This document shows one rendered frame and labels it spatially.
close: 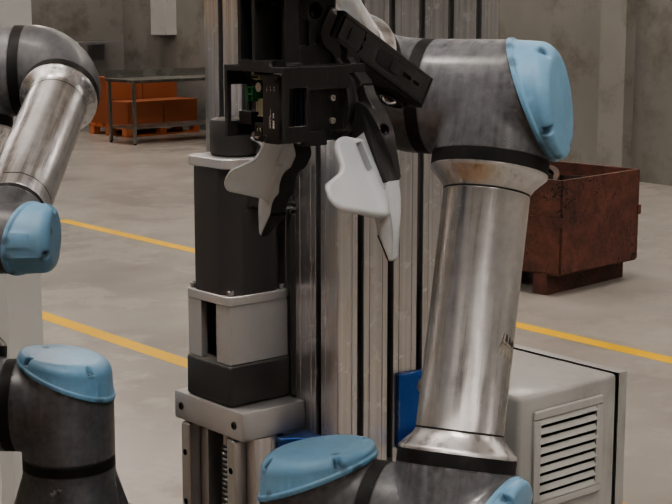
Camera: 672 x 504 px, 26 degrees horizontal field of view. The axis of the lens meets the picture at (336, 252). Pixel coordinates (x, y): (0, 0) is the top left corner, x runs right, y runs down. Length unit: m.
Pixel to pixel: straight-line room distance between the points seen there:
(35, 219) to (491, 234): 0.47
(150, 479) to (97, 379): 3.52
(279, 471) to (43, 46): 0.69
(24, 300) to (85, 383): 3.00
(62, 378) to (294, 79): 0.87
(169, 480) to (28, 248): 3.82
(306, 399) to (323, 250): 0.18
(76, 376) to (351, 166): 0.84
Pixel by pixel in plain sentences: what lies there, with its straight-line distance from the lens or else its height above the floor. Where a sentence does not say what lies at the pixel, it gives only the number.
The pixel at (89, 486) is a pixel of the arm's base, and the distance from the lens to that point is 1.84.
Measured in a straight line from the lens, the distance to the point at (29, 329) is 4.83.
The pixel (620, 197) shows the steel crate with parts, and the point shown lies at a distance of 8.88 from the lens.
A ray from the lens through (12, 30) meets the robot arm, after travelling 1.89.
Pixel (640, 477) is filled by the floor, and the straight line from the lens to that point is 5.42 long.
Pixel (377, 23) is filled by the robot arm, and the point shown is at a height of 1.68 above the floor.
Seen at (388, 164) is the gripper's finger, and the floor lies 1.59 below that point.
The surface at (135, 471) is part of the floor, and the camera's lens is 5.42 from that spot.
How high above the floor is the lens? 1.70
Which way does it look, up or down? 10 degrees down
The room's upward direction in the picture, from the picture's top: straight up
